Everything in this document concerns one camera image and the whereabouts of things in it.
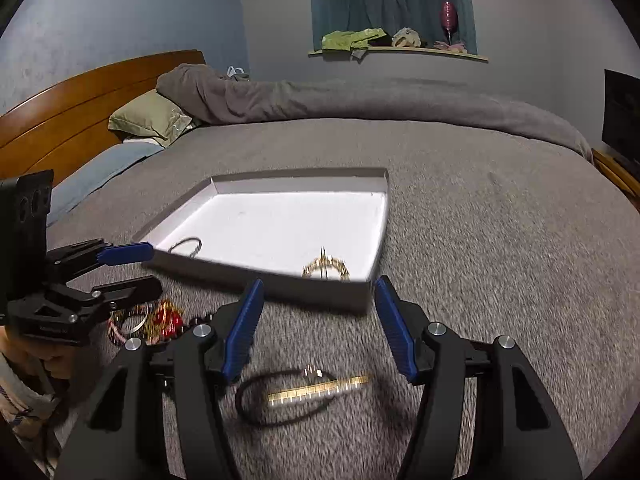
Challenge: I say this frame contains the gold chain bracelet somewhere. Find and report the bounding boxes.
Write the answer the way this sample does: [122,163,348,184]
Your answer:
[301,246,350,281]

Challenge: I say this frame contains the black hair tie with charm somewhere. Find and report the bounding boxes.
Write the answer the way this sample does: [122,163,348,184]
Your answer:
[234,366,374,429]

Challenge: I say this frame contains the person's left hand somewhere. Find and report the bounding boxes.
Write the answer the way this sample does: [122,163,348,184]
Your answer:
[1,326,77,380]

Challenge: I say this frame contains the person's left sleeve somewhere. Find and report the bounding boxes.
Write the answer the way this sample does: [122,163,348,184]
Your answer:
[0,353,66,476]

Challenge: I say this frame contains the wooden headboard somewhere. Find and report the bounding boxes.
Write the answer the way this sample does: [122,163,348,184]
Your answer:
[0,50,205,183]

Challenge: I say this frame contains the olive green pillow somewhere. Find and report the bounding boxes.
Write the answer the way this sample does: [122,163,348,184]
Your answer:
[107,90,200,148]

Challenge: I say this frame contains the grey shallow cardboard tray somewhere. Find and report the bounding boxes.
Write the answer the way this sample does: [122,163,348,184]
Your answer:
[134,167,390,315]

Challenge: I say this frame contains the rolled grey duvet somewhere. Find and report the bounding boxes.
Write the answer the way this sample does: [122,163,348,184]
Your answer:
[156,64,592,162]

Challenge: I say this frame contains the wooden tv stand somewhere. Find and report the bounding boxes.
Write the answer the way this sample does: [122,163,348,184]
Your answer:
[592,150,640,211]

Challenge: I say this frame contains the green cloth on sill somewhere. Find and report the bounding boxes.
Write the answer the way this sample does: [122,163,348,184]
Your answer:
[320,28,387,52]

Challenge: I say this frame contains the black flat television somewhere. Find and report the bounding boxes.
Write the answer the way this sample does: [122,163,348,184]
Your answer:
[602,70,640,165]

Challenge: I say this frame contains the wooden window sill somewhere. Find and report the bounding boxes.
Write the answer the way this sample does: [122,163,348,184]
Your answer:
[307,47,489,64]

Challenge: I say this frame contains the beige cloth on sill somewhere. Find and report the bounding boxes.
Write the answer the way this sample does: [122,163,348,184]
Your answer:
[392,27,422,49]

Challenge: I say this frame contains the pink cloth on sill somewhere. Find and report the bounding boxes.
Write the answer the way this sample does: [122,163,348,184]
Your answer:
[433,41,468,53]

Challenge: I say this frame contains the magenta glass ornament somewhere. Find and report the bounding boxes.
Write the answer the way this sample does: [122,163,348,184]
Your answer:
[440,0,458,44]

